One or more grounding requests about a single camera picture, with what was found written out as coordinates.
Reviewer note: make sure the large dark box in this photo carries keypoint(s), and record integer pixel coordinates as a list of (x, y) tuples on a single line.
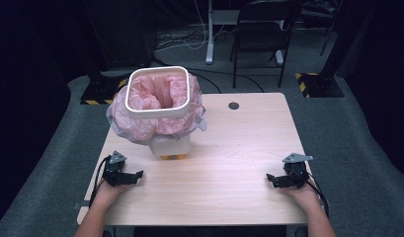
[(123, 33)]

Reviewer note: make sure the white desk frame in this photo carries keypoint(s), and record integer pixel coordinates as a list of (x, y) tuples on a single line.
[(210, 33)]

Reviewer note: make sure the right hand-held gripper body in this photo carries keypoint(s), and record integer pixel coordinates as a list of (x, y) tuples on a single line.
[(296, 173)]

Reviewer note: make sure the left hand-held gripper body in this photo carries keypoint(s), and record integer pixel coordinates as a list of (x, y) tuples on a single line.
[(114, 171)]

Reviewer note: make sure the person's right hand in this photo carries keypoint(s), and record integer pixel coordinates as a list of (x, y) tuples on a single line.
[(306, 197)]

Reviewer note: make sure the black folding chair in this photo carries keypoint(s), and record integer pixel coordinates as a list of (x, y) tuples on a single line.
[(260, 33)]

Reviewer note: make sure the pink trash bag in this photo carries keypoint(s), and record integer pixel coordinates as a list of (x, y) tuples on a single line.
[(140, 125)]

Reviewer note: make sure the white trash bin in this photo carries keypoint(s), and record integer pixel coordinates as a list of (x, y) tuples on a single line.
[(171, 146)]

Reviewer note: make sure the person's left hand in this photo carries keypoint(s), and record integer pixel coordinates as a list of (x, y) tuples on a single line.
[(109, 196)]

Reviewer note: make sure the grey tape strip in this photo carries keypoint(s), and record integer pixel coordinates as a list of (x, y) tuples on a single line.
[(81, 206)]

